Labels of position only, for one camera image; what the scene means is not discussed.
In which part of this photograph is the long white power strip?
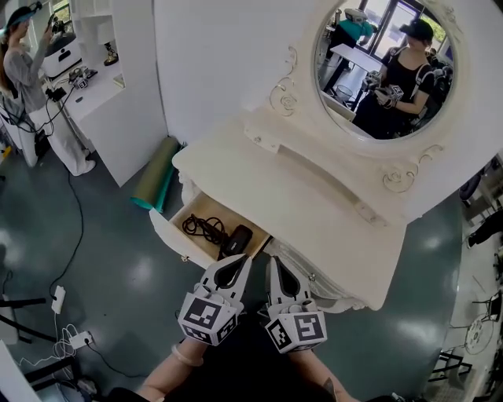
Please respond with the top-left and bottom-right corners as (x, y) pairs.
(51, 285), (66, 315)

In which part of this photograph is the pale pink bracelet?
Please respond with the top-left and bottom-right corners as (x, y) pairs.
(171, 343), (205, 368)

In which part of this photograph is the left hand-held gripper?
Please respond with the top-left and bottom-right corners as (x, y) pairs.
(177, 253), (254, 348)

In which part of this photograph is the wide white power strip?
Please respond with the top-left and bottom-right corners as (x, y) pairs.
(68, 331), (94, 350)

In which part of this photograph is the white round wire stool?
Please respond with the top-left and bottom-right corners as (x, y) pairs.
(463, 317), (495, 356)

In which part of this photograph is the black hair dryer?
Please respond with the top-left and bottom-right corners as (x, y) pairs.
(181, 213), (255, 260)

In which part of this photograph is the black floor cable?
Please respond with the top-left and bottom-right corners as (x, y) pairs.
(49, 172), (84, 299)

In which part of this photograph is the person's right forearm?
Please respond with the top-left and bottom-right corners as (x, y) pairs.
(288, 349), (351, 402)

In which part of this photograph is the white wooden large drawer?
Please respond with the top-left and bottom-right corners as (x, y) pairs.
(149, 191), (272, 270)

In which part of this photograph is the rolled olive teal mat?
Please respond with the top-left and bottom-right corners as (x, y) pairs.
(130, 136), (182, 213)

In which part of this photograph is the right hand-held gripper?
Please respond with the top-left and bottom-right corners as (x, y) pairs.
(258, 255), (329, 356)

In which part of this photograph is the black metal frame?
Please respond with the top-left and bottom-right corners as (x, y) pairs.
(0, 296), (79, 393)

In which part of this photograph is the person's left forearm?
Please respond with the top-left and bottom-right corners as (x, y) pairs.
(139, 339), (205, 402)

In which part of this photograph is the white vanity dressing table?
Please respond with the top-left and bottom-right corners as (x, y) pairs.
(171, 109), (408, 313)

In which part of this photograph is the oval mirror white frame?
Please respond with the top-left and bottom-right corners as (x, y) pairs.
(269, 0), (471, 193)

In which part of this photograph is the white shade table lamp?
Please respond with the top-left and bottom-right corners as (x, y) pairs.
(97, 21), (119, 67)

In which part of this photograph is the person's black clothing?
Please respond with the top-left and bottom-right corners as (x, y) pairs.
(105, 313), (339, 402)

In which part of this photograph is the idle gripper device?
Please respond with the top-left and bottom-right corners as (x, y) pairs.
(68, 66), (99, 90)

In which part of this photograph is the white desk shelf unit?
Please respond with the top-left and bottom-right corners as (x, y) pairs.
(41, 0), (168, 188)

